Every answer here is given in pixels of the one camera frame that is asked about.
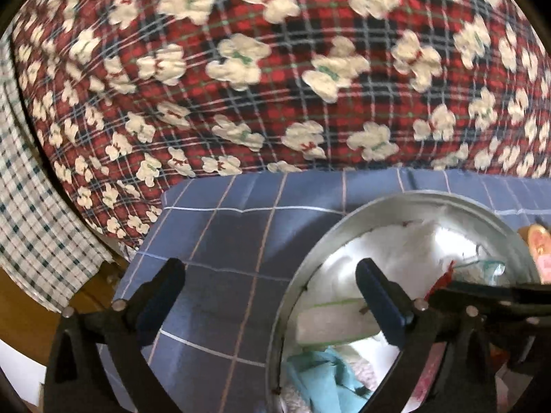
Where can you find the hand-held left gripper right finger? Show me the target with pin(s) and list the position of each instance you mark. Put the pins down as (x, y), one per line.
(381, 305)

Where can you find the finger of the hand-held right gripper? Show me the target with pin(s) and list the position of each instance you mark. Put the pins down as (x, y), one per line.
(508, 294)

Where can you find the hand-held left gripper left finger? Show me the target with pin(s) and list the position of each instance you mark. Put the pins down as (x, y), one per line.
(150, 309)

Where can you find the clear plastic bag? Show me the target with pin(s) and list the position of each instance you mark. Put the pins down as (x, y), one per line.
(478, 269)

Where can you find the white sponge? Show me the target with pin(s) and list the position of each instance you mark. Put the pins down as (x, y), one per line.
(331, 320)

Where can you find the metal basin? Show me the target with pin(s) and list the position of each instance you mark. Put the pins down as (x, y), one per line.
(301, 258)

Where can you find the blue sponge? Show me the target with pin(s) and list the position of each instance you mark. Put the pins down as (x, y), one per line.
(318, 378)

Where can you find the round gold tin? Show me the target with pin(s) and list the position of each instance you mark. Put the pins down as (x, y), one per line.
(540, 249)

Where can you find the blue checked bed sheet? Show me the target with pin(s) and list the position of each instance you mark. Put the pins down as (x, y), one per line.
(224, 245)

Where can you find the green white checked cloth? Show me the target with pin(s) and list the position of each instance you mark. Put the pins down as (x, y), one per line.
(38, 223)

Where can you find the red plaid bear blanket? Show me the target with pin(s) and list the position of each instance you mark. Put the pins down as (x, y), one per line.
(280, 73)

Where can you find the wooden bed frame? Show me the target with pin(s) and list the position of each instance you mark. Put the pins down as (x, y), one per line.
(26, 322)

